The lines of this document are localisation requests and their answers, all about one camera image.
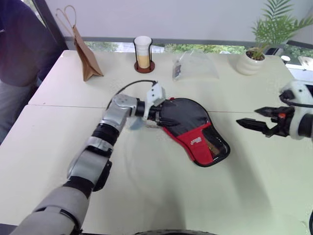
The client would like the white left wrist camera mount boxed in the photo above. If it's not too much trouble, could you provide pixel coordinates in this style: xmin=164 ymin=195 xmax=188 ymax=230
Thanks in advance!
xmin=143 ymin=82 xmax=167 ymax=120

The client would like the brown paper bag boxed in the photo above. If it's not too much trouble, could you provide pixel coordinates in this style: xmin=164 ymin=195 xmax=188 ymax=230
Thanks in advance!
xmin=55 ymin=5 xmax=104 ymax=82

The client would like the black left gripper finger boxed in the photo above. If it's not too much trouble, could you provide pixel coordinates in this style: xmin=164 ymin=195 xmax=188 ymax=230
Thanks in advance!
xmin=158 ymin=119 xmax=180 ymax=127
xmin=160 ymin=98 xmax=177 ymax=110

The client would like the white ribbed plant pot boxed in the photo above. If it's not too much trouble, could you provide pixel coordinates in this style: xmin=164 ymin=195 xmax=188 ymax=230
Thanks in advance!
xmin=236 ymin=47 xmax=266 ymax=76

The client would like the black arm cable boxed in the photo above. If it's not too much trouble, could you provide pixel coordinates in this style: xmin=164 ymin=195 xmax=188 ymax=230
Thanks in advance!
xmin=107 ymin=79 xmax=158 ymax=110
xmin=279 ymin=91 xmax=313 ymax=108

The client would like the table tennis paddle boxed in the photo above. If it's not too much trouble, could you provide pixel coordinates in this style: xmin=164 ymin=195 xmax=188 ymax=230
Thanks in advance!
xmin=204 ymin=127 xmax=227 ymax=157

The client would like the black wire cup stand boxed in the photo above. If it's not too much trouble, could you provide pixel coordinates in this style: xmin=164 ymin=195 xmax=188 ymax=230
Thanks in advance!
xmin=133 ymin=40 xmax=156 ymax=74

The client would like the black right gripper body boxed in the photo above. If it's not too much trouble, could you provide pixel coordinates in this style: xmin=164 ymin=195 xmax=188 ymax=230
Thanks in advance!
xmin=264 ymin=106 xmax=295 ymax=138

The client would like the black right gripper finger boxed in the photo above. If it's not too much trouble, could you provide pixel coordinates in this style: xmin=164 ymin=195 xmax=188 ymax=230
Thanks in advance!
xmin=254 ymin=107 xmax=282 ymax=118
xmin=236 ymin=118 xmax=271 ymax=136

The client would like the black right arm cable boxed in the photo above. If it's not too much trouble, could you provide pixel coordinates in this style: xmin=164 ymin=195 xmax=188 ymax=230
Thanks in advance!
xmin=279 ymin=91 xmax=313 ymax=108

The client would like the clear plastic bag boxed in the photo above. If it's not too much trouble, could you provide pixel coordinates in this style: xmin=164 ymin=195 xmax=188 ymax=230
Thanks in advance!
xmin=171 ymin=49 xmax=220 ymax=82

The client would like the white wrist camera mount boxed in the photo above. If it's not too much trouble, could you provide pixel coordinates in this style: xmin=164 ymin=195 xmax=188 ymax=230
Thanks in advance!
xmin=279 ymin=79 xmax=313 ymax=141
xmin=143 ymin=82 xmax=167 ymax=120

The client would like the black and red paddle case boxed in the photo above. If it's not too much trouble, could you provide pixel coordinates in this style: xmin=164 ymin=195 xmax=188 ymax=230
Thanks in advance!
xmin=157 ymin=97 xmax=231 ymax=168

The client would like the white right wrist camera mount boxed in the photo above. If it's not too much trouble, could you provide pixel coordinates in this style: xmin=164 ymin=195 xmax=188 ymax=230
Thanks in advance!
xmin=279 ymin=79 xmax=313 ymax=141

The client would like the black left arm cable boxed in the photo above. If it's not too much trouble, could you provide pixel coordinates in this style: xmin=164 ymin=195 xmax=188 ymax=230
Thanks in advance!
xmin=107 ymin=79 xmax=158 ymax=110

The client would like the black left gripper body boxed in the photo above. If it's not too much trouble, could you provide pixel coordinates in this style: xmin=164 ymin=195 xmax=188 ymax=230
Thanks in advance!
xmin=147 ymin=102 xmax=164 ymax=127

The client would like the green palm plant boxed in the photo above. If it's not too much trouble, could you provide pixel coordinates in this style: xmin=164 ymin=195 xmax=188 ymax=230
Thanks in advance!
xmin=248 ymin=0 xmax=313 ymax=60

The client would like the person in dark shirt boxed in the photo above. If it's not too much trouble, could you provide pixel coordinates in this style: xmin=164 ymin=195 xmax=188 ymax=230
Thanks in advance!
xmin=0 ymin=0 xmax=65 ymax=145

